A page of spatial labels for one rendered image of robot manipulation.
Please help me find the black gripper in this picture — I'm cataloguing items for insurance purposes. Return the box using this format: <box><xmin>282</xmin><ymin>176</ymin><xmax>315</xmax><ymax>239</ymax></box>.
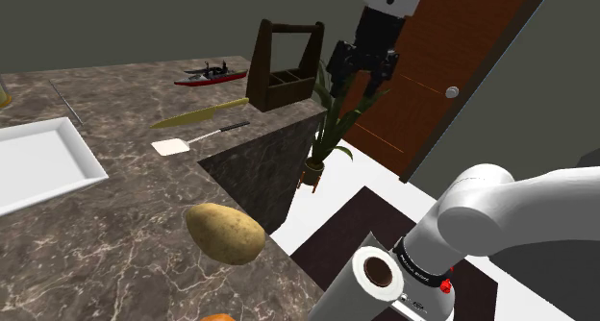
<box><xmin>326</xmin><ymin>5</ymin><xmax>407</xmax><ymax>100</ymax></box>

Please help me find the green potted plant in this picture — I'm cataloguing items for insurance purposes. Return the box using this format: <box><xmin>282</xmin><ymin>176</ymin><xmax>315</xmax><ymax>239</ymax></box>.
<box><xmin>295</xmin><ymin>60</ymin><xmax>391</xmax><ymax>195</ymax></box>

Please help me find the dark wooden caddy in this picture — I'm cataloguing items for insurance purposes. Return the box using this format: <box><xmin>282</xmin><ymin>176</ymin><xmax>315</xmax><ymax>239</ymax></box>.
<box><xmin>245</xmin><ymin>18</ymin><xmax>326</xmax><ymax>113</ymax></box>

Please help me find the brown wooden door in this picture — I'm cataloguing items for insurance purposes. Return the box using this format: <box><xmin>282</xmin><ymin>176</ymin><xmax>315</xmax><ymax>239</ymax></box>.
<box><xmin>339</xmin><ymin>0</ymin><xmax>560</xmax><ymax>184</ymax></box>

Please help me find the red and black toy ship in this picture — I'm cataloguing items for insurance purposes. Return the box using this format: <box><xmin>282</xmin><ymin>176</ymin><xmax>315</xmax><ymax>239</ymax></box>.
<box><xmin>173</xmin><ymin>60</ymin><xmax>249</xmax><ymax>87</ymax></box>

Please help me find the dark brown robot stand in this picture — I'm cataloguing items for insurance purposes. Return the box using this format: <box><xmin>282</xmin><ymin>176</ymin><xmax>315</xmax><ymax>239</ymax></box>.
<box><xmin>290</xmin><ymin>185</ymin><xmax>499</xmax><ymax>321</ymax></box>

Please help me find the olive yellow kitchen knife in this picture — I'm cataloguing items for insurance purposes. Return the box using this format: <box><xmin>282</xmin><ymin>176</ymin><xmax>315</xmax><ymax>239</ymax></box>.
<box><xmin>149</xmin><ymin>97</ymin><xmax>251</xmax><ymax>130</ymax></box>

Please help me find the brown potato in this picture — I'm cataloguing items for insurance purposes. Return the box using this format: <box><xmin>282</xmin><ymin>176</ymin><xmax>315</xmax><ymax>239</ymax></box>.
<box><xmin>185</xmin><ymin>202</ymin><xmax>267</xmax><ymax>266</ymax></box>

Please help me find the white paper towel roll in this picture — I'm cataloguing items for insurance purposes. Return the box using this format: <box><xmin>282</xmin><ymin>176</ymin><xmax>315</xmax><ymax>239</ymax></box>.
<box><xmin>320</xmin><ymin>232</ymin><xmax>405</xmax><ymax>321</ymax></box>

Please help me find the thin grey metal rod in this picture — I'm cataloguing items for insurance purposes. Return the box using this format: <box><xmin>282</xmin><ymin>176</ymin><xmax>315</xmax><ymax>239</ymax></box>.
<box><xmin>48</xmin><ymin>79</ymin><xmax>84</xmax><ymax>126</ymax></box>

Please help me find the white rectangular sink basin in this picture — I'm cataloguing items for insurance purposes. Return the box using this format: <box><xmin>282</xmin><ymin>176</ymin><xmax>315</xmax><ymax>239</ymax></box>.
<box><xmin>0</xmin><ymin>116</ymin><xmax>110</xmax><ymax>217</ymax></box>

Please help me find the yellow container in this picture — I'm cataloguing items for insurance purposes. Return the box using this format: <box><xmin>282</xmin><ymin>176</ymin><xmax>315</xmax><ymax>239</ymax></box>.
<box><xmin>0</xmin><ymin>76</ymin><xmax>13</xmax><ymax>109</ymax></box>

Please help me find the white spatula with black handle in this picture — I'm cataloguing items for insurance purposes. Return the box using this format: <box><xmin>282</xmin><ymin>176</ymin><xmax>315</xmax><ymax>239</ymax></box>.
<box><xmin>150</xmin><ymin>120</ymin><xmax>252</xmax><ymax>158</ymax></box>

